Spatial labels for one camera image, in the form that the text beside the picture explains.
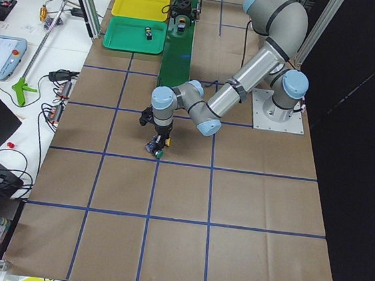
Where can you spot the yellow plastic tray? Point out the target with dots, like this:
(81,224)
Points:
(141,9)

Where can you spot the green push button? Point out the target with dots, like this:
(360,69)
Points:
(154,150)
(148,33)

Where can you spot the green plastic tray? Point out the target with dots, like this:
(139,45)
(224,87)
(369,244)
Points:
(128,34)

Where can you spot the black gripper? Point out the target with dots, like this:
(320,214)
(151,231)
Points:
(162,132)
(183,7)

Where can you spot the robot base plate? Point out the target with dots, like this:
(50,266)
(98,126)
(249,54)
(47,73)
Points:
(268,117)

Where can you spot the green handled reacher grabber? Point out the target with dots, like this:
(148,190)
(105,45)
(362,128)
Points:
(21,86)

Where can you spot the small red button cap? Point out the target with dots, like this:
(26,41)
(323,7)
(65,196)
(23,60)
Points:
(10,145)

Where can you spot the yellow push button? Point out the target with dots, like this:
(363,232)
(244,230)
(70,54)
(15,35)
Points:
(181,25)
(159,141)

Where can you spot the green conveyor belt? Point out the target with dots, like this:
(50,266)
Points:
(177,53)

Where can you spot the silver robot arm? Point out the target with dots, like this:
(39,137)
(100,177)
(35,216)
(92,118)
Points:
(198,7)
(283,25)

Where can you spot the aluminium frame post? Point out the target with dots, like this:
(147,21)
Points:
(91,18)

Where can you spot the robot teach pendant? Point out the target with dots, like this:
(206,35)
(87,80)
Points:
(11,53)

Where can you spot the black power adapter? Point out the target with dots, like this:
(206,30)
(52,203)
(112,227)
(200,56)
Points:
(77,12)

